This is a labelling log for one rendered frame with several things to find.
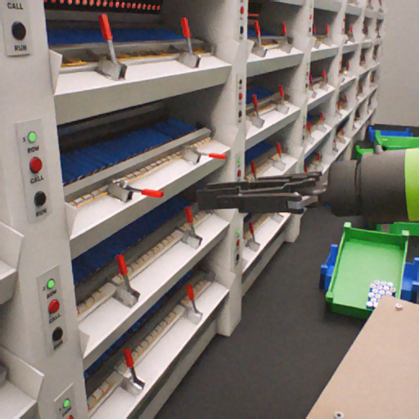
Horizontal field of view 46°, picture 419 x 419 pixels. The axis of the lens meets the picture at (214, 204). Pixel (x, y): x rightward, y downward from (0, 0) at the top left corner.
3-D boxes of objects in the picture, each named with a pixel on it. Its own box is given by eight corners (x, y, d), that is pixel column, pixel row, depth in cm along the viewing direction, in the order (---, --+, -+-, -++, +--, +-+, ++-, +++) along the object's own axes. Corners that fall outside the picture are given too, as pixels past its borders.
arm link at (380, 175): (407, 136, 65) (403, 151, 57) (413, 218, 68) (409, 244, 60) (361, 140, 68) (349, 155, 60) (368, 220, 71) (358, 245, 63)
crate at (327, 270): (417, 279, 169) (421, 258, 166) (415, 308, 151) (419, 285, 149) (330, 263, 180) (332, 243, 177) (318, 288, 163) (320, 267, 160)
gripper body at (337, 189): (359, 225, 62) (290, 227, 66) (368, 204, 70) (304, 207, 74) (353, 168, 60) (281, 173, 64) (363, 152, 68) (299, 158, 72)
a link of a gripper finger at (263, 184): (316, 175, 67) (320, 173, 69) (246, 177, 74) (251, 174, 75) (319, 203, 69) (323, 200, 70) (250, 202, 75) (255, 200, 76)
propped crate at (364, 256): (395, 326, 142) (398, 311, 137) (326, 311, 150) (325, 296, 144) (407, 246, 161) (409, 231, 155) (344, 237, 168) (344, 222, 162)
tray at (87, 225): (225, 164, 121) (238, 128, 117) (62, 265, 69) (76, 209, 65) (157, 128, 126) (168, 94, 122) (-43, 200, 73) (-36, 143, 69)
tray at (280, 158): (293, 169, 188) (308, 137, 182) (237, 223, 136) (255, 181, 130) (247, 146, 193) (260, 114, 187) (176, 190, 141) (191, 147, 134)
